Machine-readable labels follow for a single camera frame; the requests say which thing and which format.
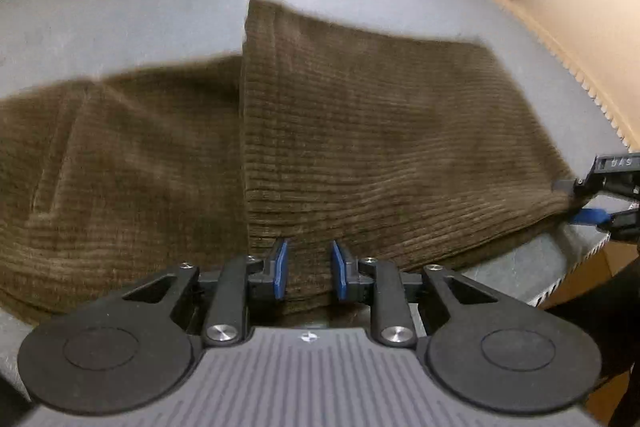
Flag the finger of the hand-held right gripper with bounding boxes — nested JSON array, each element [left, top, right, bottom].
[[571, 202, 640, 244], [554, 152, 640, 201]]

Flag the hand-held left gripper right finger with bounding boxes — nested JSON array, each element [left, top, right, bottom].
[[329, 240, 507, 349]]

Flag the brown corduroy pants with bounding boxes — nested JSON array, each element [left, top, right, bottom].
[[0, 0, 582, 329]]

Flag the light wooden bed frame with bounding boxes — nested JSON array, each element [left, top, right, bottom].
[[287, 0, 640, 155]]

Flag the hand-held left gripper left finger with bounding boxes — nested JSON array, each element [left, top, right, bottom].
[[121, 238, 291, 349]]

